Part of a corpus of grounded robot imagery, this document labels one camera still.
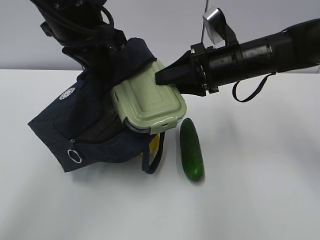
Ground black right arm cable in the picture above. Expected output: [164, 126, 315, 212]
[232, 72, 277, 103]

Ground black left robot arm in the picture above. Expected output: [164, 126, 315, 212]
[32, 0, 128, 86]

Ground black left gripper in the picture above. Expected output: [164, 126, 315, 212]
[61, 37, 128, 85]

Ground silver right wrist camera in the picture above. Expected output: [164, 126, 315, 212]
[202, 6, 239, 46]

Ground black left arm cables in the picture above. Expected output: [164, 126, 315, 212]
[37, 0, 116, 36]

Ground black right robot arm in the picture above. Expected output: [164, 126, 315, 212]
[155, 18, 320, 97]

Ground green cucumber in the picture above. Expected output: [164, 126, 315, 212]
[179, 118, 205, 182]

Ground green lidded glass container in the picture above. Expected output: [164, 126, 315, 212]
[110, 60, 187, 135]

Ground navy blue lunch bag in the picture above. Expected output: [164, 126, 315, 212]
[28, 37, 163, 175]

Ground yellow lemon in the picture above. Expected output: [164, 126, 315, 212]
[149, 133, 160, 158]

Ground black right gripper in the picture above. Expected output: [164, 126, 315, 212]
[155, 42, 219, 97]

